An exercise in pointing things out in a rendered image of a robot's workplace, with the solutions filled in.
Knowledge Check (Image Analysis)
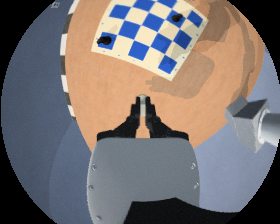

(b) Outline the blue and cream chessboard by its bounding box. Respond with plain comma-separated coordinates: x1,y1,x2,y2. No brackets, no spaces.
91,0,209,81

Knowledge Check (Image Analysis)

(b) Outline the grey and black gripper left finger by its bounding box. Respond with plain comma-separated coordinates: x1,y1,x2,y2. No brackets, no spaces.
97,96,140,141

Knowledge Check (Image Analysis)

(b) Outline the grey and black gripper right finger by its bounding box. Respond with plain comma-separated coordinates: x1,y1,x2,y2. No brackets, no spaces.
145,96,189,141

